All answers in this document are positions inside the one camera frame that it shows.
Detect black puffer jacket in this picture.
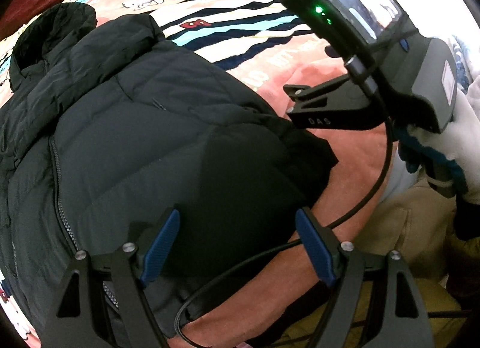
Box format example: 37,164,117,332
0,2,340,348

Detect black cable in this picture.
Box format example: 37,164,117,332
174,66,399,348

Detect khaki trousers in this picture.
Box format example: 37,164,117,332
280,178,480,348

